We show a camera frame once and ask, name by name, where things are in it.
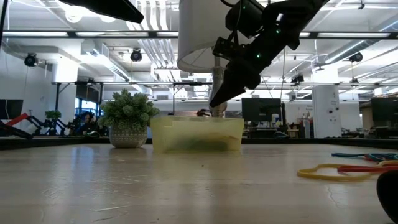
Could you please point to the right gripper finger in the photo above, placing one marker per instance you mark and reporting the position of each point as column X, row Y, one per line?
column 231, row 85

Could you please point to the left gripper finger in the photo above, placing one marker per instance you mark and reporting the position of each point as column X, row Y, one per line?
column 109, row 7

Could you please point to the blue rubber band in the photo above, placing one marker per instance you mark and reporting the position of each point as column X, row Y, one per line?
column 351, row 155

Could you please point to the red rubber band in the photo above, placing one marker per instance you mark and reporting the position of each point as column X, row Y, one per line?
column 367, row 169

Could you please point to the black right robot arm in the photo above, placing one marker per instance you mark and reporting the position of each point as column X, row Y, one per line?
column 298, row 12

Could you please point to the black background robot arm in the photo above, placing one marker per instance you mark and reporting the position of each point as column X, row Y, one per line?
column 56, row 124

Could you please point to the yellow translucent plastic bin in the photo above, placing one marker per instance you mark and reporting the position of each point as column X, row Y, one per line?
column 174, row 133

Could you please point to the black monitor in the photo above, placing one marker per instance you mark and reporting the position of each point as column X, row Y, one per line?
column 11, row 109
column 385, row 112
column 261, row 110

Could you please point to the black ceiling spotlight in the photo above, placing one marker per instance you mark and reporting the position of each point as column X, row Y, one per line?
column 31, row 60
column 298, row 79
column 136, row 56
column 356, row 57

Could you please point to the white shade silver table lamp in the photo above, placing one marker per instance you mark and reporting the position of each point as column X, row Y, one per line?
column 199, row 31

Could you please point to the cluttered equipment workbench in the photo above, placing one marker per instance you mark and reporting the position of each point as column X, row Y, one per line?
column 298, row 130

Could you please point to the white round column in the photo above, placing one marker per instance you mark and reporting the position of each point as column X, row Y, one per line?
column 326, row 112

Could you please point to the green plant in patterned pot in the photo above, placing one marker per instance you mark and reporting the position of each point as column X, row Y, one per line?
column 127, row 112

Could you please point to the small background plant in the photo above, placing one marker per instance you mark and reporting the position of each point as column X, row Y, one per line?
column 53, row 114

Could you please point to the black rounded object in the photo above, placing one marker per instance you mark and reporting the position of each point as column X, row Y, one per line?
column 390, row 196

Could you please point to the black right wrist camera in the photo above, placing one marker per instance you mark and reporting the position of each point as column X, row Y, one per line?
column 228, row 48

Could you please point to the black background rig frame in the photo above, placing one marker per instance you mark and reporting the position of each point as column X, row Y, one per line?
column 57, row 93

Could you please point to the black aluminium table frame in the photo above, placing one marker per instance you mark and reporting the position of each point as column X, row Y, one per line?
column 62, row 141

